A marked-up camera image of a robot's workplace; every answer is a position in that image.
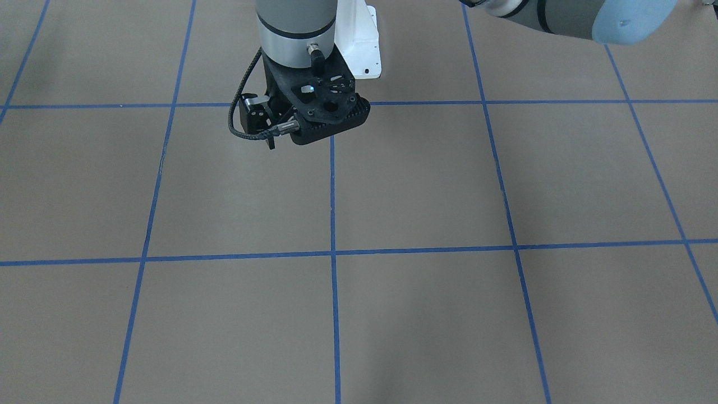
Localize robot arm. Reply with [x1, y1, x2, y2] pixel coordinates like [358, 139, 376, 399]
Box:
[228, 1, 677, 149]

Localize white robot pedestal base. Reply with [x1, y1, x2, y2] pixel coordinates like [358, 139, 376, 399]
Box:
[334, 1, 382, 80]

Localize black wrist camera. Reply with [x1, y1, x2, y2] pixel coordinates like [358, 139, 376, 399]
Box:
[238, 94, 275, 140]

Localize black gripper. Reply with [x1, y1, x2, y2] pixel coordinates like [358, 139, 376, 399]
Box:
[263, 48, 370, 145]

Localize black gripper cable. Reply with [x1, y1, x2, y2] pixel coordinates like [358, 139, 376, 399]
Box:
[228, 48, 298, 141]

